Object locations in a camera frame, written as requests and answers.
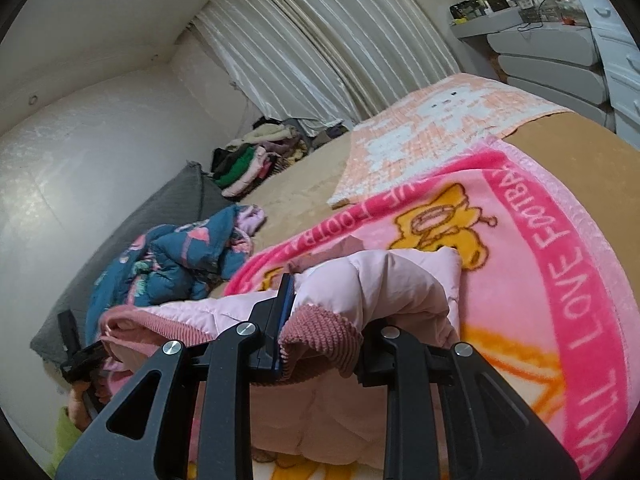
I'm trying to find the pink quilted jacket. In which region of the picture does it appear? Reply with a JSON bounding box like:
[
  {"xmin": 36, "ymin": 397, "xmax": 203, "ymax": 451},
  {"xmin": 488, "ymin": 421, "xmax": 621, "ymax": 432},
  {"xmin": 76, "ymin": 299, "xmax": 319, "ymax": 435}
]
[{"xmin": 99, "ymin": 247, "xmax": 461, "ymax": 469}]

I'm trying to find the green sleeve forearm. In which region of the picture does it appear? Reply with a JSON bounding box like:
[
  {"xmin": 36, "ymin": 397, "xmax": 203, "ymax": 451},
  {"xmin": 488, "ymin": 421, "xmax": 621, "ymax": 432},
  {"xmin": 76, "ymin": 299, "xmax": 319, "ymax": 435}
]
[{"xmin": 44, "ymin": 408, "xmax": 82, "ymax": 479}]

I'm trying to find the pile of assorted clothes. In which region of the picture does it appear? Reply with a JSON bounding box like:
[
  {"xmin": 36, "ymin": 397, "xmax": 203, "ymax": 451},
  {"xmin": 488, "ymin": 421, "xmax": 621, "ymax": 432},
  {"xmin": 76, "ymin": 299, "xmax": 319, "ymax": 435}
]
[{"xmin": 209, "ymin": 115, "xmax": 352, "ymax": 200}]

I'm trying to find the person's left hand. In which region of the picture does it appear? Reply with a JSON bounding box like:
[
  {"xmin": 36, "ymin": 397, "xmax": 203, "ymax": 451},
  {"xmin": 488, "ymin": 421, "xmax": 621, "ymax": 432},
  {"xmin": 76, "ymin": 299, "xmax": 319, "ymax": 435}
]
[{"xmin": 67, "ymin": 377, "xmax": 111, "ymax": 432}]

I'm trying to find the blue floral quilted garment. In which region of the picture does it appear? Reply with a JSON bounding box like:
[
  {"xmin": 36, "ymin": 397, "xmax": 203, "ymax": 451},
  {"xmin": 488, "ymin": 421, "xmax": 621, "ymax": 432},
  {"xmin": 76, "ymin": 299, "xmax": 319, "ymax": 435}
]
[{"xmin": 85, "ymin": 205, "xmax": 266, "ymax": 344}]

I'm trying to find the pink cartoon fleece blanket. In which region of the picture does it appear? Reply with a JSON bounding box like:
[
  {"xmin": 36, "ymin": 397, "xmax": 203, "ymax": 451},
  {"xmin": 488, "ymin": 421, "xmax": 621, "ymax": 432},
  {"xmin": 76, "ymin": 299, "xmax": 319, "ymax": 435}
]
[{"xmin": 226, "ymin": 141, "xmax": 639, "ymax": 478}]

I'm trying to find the grey headboard cushion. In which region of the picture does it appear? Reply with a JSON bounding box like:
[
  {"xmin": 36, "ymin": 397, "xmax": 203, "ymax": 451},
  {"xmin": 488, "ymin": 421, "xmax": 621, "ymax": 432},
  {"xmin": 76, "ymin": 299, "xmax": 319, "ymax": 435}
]
[{"xmin": 29, "ymin": 160, "xmax": 237, "ymax": 366}]

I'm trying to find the peach white patterned towel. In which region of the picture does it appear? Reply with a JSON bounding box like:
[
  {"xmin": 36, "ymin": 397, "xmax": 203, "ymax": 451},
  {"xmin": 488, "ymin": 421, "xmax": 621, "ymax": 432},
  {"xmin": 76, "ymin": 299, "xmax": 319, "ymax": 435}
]
[{"xmin": 328, "ymin": 73, "xmax": 568, "ymax": 208}]

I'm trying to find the tan bed cover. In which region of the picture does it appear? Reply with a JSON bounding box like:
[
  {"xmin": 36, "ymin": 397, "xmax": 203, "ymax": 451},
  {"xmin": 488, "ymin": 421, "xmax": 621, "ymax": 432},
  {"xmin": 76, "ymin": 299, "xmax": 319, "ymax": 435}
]
[{"xmin": 243, "ymin": 113, "xmax": 639, "ymax": 295}]

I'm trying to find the grey curved vanity desk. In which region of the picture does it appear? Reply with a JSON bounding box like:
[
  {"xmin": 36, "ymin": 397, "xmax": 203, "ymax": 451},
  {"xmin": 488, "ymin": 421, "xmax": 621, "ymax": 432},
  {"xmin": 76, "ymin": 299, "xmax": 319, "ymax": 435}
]
[{"xmin": 451, "ymin": 8, "xmax": 615, "ymax": 130}]

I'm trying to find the white pleated curtain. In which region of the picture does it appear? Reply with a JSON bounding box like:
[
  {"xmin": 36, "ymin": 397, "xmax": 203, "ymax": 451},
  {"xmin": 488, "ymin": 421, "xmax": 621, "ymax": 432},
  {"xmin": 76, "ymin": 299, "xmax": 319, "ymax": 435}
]
[{"xmin": 192, "ymin": 0, "xmax": 460, "ymax": 130}]

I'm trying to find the white drawer chest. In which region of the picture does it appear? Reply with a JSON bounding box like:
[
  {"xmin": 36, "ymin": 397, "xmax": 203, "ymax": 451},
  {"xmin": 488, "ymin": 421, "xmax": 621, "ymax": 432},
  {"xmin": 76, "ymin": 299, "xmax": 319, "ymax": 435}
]
[{"xmin": 579, "ymin": 0, "xmax": 640, "ymax": 148}]

